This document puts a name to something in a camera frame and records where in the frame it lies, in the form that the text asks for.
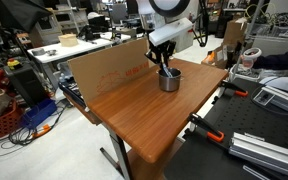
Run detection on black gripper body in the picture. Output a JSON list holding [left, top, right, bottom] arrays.
[[149, 39, 177, 54]]

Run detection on white handheld controller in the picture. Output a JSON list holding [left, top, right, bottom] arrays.
[[242, 47, 263, 68]]

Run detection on person dark sleeve forearm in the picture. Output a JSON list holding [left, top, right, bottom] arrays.
[[252, 45, 288, 71]]

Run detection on brown wooden desk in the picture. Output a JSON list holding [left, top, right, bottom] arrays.
[[87, 58, 229, 180]]

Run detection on person hand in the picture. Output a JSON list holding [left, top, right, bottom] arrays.
[[241, 58, 256, 70]]

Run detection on small steel pot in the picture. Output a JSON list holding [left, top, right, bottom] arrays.
[[156, 67, 184, 93]]

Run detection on brown cardboard panel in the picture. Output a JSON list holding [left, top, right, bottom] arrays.
[[67, 37, 157, 105]]

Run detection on open cardboard box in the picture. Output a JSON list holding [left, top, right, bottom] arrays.
[[201, 43, 232, 70]]

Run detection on closed cardboard box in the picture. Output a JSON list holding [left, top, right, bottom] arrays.
[[223, 17, 249, 46]]

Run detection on grey metal pole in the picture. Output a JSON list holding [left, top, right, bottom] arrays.
[[229, 0, 266, 83]]

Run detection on white work table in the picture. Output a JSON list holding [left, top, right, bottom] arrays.
[[27, 31, 132, 91]]

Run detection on beige wooden box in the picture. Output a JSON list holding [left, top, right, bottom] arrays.
[[57, 33, 79, 48]]

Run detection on beige equipment cabinet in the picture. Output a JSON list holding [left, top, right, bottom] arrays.
[[28, 14, 63, 48]]

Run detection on grey tape roll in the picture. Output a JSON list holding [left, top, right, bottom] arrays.
[[31, 47, 47, 57]]

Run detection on person light blue jeans leg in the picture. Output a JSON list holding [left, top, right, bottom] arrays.
[[259, 76, 288, 96]]

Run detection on black equipment case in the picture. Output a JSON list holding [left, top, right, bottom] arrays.
[[3, 63, 48, 108]]

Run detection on blue plastic bin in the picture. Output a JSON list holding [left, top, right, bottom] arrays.
[[19, 98, 58, 130]]

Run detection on black photo umbrella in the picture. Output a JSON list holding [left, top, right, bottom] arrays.
[[0, 0, 54, 33]]

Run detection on red plastic basket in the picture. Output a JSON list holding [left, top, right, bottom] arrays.
[[0, 99, 24, 138]]

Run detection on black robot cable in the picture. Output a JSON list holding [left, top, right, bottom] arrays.
[[196, 0, 210, 48]]

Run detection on black clamp with orange handle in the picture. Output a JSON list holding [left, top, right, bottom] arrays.
[[212, 80, 249, 104], [183, 112, 226, 144]]

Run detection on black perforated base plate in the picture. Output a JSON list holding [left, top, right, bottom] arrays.
[[163, 77, 288, 180]]

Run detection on silver aluminium rail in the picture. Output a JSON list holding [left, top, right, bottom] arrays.
[[228, 132, 288, 180], [260, 85, 288, 118]]

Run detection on orange cable plug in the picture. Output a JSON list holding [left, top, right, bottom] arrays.
[[32, 123, 52, 138]]

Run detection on black floor cables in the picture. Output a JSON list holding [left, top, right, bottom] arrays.
[[0, 109, 68, 158]]

